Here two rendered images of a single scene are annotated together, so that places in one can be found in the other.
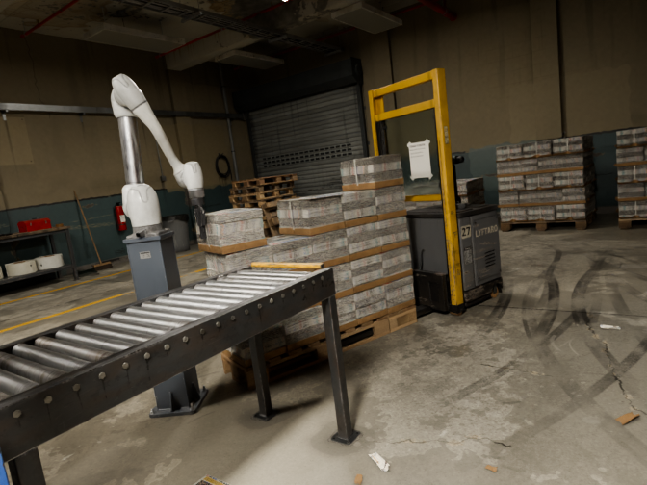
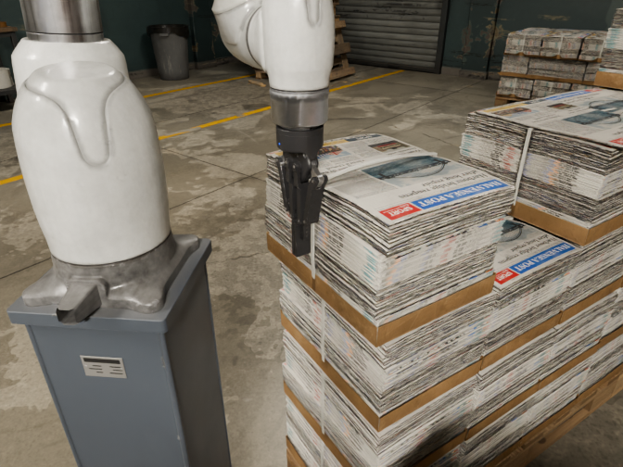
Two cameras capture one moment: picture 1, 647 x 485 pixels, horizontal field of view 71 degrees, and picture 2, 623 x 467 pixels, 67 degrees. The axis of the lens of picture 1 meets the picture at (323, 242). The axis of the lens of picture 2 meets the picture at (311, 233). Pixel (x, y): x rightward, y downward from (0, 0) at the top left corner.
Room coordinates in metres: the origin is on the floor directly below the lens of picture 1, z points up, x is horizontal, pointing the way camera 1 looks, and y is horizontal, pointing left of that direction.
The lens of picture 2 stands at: (1.94, 0.66, 1.36)
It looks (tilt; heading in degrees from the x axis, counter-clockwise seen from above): 29 degrees down; 2
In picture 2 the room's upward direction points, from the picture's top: straight up
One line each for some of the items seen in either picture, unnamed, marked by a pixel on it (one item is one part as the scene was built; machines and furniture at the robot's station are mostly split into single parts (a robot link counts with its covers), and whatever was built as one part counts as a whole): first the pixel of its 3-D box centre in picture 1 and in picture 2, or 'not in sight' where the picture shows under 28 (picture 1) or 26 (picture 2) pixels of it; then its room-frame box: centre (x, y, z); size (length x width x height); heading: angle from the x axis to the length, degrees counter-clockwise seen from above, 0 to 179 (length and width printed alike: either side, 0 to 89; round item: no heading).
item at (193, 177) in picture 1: (193, 174); (294, 29); (2.68, 0.70, 1.30); 0.13 x 0.11 x 0.16; 30
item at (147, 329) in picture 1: (133, 329); not in sight; (1.48, 0.67, 0.77); 0.47 x 0.05 x 0.05; 54
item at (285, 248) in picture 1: (303, 294); (483, 341); (3.02, 0.18, 0.42); 1.17 x 0.39 x 0.83; 125
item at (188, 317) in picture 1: (166, 317); not in sight; (1.58, 0.59, 0.77); 0.47 x 0.05 x 0.05; 54
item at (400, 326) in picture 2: (239, 244); (409, 286); (2.66, 0.50, 0.86); 0.29 x 0.16 x 0.04; 124
